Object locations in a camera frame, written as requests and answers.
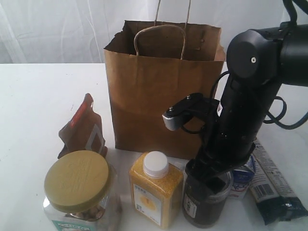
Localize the white curtain backdrop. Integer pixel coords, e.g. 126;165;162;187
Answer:
0;0;289;64

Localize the yellow millet bottle white cap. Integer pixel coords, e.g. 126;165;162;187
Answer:
129;151;184;230

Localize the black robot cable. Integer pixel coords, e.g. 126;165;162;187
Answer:
263;95;308;129

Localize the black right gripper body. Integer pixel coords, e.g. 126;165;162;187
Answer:
186;98;255;188

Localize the dark spice jar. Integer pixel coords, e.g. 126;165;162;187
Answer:
182;159;233;228

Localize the nut jar gold lid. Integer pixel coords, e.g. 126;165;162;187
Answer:
42;150;123;231

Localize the brown paper bag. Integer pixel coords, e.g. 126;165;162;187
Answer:
103;0;227;160

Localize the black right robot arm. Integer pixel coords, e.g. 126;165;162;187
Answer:
186;0;308;190

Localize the brown coffee pouch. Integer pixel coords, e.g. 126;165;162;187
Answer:
58;93;108;159

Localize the milk carton blue white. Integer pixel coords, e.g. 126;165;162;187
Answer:
229;155;256;199

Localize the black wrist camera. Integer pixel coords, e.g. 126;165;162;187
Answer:
162;93;219;131

